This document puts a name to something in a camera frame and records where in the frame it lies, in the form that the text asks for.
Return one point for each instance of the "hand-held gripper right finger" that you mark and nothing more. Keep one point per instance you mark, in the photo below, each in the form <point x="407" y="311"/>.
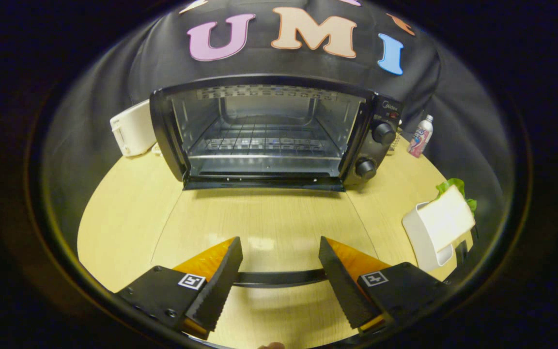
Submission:
<point x="344" y="291"/>

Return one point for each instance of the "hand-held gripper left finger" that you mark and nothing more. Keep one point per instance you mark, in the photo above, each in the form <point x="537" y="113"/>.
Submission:
<point x="218" y="291"/>

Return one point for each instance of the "toast sandwich with lettuce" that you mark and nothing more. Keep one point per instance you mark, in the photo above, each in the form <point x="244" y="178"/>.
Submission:
<point x="451" y="215"/>

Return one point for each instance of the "black toaster oven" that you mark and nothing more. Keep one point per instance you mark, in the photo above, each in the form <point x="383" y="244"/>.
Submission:
<point x="380" y="145"/>

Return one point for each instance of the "white slot toaster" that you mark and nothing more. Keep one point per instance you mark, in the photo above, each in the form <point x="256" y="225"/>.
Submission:
<point x="136" y="128"/>

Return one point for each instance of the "white plastic tray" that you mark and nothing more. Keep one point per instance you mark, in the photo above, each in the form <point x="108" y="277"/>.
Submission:
<point x="422" y="242"/>

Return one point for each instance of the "pink and white spray bottle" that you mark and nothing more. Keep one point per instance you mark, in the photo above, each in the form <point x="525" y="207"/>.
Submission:
<point x="420" y="137"/>

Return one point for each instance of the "black backdrop cloth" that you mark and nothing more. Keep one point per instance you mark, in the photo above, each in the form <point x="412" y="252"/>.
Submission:
<point x="162" y="58"/>

